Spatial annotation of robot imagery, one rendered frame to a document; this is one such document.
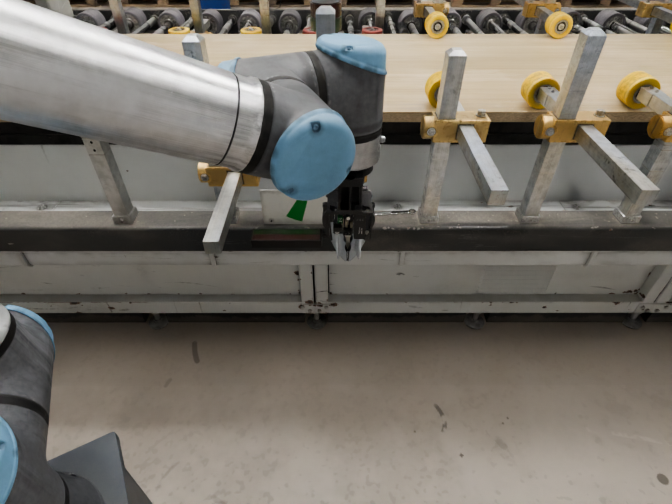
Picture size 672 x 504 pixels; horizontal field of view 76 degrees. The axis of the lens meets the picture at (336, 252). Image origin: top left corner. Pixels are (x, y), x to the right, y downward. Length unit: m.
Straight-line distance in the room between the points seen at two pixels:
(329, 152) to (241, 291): 1.26
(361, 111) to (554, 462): 1.29
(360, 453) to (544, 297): 0.88
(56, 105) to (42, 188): 1.17
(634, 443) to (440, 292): 0.76
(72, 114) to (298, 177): 0.18
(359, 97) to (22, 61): 0.36
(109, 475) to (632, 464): 1.44
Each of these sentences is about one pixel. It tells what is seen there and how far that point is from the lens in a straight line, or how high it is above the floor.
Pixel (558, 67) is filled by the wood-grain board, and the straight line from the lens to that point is 1.62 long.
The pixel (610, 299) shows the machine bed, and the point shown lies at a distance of 1.90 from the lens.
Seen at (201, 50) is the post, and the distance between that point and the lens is 0.92.
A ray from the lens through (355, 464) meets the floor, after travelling 1.46.
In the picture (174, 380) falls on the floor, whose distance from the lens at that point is 1.69.
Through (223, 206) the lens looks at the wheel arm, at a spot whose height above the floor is 0.85.
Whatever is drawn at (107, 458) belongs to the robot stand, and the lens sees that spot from 0.90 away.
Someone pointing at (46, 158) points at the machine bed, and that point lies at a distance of 1.46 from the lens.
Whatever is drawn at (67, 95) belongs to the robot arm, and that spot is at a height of 1.23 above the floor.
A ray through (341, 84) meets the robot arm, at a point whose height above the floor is 1.16.
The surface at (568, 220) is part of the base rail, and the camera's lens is 1.22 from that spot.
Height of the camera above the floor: 1.35
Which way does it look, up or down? 41 degrees down
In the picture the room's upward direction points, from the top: straight up
